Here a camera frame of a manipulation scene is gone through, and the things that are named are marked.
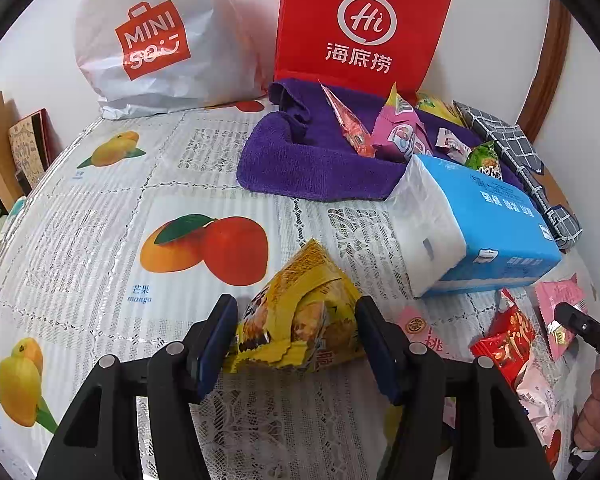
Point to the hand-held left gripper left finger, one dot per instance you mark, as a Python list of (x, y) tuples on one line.
[(215, 345)]

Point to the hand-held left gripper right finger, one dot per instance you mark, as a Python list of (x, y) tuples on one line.
[(375, 350)]

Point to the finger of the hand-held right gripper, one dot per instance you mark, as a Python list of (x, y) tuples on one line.
[(577, 322)]

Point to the pale pink snack packet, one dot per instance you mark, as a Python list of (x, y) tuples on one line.
[(420, 325)]

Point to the red snack packet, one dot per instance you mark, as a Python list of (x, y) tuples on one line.
[(505, 340)]

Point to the yellow-green snack packet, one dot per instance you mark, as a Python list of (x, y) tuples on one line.
[(396, 430)]

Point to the white and pink snack packet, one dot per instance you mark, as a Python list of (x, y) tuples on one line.
[(535, 395)]

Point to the yellow snack packet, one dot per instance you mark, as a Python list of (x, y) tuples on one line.
[(300, 310)]

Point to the green snack packet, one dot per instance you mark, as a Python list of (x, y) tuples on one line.
[(485, 157)]

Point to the small white candy packet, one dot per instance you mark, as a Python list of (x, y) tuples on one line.
[(452, 145)]

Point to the pink cartoon snack packet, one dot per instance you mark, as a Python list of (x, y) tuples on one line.
[(400, 130)]

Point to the orange stick snack packet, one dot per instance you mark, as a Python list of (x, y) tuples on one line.
[(347, 125)]

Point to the person's right hand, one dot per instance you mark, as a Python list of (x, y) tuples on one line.
[(592, 410)]

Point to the blue tissue pack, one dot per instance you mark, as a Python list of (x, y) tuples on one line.
[(490, 225)]

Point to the fruit print tablecloth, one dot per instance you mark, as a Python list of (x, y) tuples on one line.
[(105, 260)]

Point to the grey checked cloth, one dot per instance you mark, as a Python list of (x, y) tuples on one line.
[(510, 135)]

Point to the purple towel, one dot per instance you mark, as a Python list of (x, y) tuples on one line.
[(300, 160)]

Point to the yellow snack bag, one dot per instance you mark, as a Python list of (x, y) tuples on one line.
[(437, 110)]

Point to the patterned book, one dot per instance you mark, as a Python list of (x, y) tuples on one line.
[(30, 145)]

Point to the red paper bag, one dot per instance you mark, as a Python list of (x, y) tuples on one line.
[(305, 35)]

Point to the white plastic shopping bag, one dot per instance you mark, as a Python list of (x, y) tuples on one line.
[(205, 10)]

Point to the brown wooden door frame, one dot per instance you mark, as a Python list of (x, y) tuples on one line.
[(550, 60)]

